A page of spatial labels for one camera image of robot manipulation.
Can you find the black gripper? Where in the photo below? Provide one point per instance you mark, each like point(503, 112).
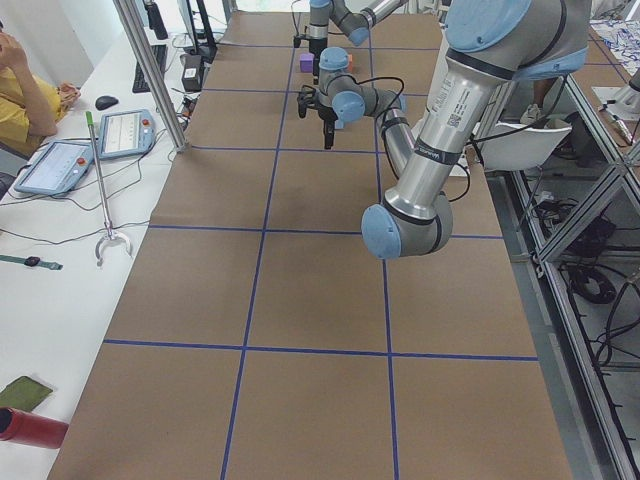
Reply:
point(316, 46)
point(325, 113)

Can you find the black computer mouse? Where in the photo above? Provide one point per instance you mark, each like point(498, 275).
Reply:
point(105, 102)

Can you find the light blue foam block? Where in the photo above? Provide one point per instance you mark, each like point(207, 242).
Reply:
point(340, 124)

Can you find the green bean bag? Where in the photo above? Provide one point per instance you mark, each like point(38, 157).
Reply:
point(24, 393)

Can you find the purple foam block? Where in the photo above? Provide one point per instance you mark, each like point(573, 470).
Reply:
point(306, 62)

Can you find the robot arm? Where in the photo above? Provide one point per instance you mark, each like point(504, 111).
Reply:
point(355, 26)
point(488, 43)

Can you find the teach pendant tablet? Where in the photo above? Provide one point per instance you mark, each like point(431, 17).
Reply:
point(57, 169)
point(125, 134)

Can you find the black power adapter box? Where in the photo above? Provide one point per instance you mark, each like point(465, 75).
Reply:
point(192, 75)

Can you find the right teach pendant tablet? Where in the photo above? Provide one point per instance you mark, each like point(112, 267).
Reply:
point(125, 134)

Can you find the red water bottle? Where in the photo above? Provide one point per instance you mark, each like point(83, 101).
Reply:
point(31, 429)

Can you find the reacher grabber tool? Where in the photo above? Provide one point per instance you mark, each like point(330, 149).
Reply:
point(111, 234)

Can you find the left teach pendant tablet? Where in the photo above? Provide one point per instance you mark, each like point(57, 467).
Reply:
point(57, 169)

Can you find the aluminium frame post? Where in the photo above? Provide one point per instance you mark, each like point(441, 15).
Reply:
point(138, 40)

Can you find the person in yellow shirt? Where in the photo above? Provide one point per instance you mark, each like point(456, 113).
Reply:
point(30, 107)

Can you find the white chair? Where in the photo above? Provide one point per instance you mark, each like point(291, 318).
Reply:
point(522, 150)

